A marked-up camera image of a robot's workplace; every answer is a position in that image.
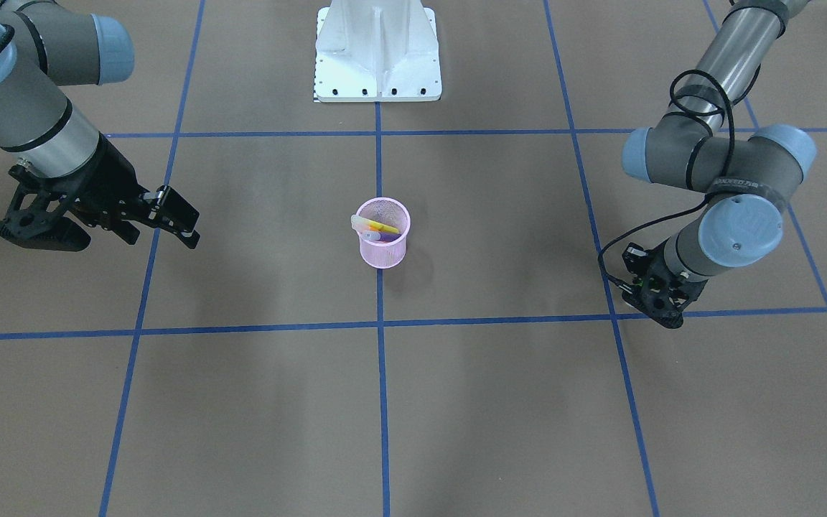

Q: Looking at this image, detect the yellow highlighter pen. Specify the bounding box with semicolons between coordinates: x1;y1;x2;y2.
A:
350;215;401;235

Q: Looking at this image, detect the purple highlighter pen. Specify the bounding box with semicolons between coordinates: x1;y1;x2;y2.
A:
361;230;402;244

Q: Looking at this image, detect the pink mesh pen holder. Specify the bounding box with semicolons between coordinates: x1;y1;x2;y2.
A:
350;197;411;269

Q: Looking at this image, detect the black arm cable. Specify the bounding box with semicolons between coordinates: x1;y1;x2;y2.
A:
597;68;737;288

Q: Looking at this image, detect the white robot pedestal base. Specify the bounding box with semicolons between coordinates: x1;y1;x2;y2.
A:
313;1;443;103

